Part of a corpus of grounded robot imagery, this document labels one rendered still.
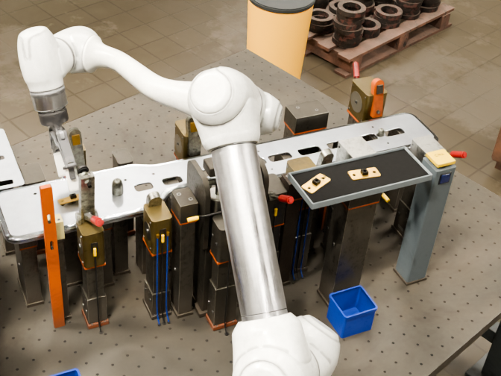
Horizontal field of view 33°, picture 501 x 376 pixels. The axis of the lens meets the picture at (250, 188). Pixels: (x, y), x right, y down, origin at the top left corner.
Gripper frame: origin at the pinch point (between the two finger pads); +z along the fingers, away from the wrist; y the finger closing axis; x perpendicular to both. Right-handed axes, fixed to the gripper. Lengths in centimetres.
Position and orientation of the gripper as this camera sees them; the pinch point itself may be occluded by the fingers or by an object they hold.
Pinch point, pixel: (68, 179)
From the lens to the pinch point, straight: 235.7
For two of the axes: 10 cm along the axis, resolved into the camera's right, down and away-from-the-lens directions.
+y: -4.1, -3.0, 8.6
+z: 1.4, 9.1, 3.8
